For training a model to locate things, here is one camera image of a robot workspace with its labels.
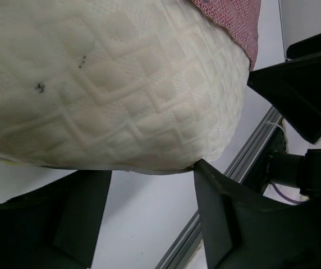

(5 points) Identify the red printed pillowcase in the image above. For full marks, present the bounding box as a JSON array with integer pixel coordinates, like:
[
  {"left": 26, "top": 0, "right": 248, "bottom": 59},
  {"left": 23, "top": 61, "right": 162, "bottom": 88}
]
[{"left": 192, "top": 0, "right": 261, "bottom": 71}]

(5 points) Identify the cream memory foam pillow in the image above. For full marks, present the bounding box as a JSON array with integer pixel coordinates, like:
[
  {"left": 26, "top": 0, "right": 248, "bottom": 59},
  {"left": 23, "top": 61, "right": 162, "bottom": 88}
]
[{"left": 0, "top": 1, "right": 250, "bottom": 172}]

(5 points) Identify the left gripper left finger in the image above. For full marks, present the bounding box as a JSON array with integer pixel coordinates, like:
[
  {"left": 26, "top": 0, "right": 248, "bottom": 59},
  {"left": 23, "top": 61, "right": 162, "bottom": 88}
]
[{"left": 0, "top": 170, "right": 112, "bottom": 268}]

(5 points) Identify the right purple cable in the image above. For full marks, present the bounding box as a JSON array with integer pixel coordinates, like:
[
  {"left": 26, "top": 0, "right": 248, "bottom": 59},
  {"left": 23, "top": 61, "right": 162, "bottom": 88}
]
[{"left": 272, "top": 183, "right": 304, "bottom": 205}]

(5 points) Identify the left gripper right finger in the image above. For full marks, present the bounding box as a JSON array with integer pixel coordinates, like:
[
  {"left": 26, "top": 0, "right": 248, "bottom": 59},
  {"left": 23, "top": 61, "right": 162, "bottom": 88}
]
[{"left": 193, "top": 159, "right": 321, "bottom": 269}]

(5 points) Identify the aluminium front rail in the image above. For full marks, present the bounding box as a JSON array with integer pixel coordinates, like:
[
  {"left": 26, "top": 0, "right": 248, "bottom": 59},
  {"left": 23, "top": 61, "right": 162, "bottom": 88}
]
[{"left": 157, "top": 108, "right": 284, "bottom": 268}]

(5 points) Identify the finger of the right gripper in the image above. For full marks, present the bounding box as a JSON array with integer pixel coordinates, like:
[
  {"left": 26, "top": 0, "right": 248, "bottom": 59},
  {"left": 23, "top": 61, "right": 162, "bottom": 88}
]
[
  {"left": 286, "top": 33, "right": 321, "bottom": 59},
  {"left": 247, "top": 45, "right": 321, "bottom": 144}
]

